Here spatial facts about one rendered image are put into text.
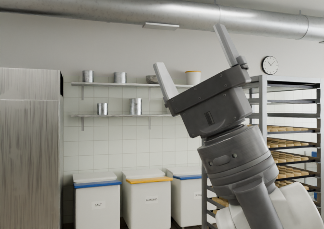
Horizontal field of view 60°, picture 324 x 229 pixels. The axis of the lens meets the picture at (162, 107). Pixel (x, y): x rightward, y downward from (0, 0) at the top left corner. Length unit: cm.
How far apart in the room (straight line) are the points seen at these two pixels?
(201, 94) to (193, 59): 408
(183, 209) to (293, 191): 346
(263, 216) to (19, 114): 293
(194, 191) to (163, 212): 48
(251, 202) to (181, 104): 15
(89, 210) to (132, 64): 204
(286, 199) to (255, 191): 7
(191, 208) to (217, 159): 351
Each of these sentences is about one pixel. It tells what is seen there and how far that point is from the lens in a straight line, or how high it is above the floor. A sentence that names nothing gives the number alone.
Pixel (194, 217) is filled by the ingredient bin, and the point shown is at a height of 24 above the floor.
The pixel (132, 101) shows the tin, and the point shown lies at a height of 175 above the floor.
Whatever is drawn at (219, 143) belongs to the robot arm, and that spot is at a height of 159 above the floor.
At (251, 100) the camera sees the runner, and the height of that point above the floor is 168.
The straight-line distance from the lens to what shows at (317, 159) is 198.
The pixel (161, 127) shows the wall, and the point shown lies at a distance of 421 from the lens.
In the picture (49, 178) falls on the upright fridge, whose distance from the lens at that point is 319.
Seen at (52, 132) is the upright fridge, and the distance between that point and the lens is 312.
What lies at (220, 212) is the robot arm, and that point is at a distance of 41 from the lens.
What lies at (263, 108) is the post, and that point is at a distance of 162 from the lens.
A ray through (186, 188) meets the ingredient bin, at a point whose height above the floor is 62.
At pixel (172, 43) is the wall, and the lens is 437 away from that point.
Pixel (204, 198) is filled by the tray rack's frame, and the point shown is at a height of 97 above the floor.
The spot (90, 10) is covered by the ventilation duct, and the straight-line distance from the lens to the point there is 317.
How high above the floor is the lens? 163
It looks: 1 degrees up
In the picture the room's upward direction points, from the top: straight up
